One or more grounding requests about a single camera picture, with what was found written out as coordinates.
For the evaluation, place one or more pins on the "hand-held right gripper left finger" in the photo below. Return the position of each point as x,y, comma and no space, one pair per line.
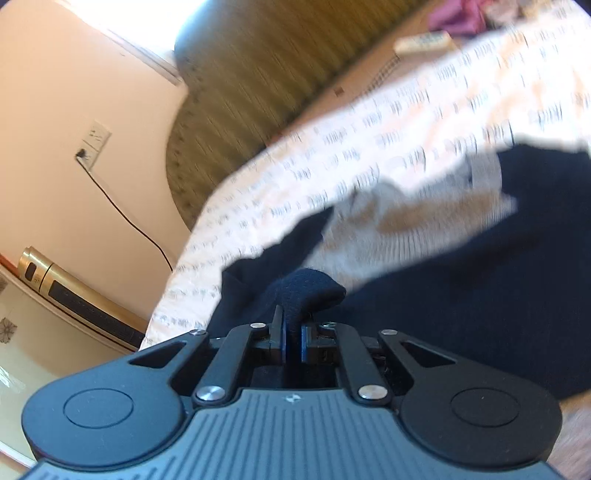
277,344

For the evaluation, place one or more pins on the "white script printed blanket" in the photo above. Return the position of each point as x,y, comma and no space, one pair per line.
369,129

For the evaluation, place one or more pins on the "grey sock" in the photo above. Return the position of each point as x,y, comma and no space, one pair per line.
406,221

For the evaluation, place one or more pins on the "purple cloth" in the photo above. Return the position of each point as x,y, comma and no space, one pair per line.
455,16

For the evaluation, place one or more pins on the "white nightstand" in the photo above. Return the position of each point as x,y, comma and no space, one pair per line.
27,369

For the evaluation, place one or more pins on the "olive green pillow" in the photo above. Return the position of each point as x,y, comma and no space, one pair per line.
258,78

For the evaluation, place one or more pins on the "navy sock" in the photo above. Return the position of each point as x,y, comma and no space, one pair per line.
308,290

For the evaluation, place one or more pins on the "white wall outlet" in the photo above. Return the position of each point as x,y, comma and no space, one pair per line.
96,136

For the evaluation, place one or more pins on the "white remote control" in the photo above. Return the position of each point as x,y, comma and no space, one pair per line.
422,44

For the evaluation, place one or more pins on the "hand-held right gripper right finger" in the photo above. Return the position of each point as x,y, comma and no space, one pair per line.
305,345

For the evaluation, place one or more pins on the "dark navy cloth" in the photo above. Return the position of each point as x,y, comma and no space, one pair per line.
517,286

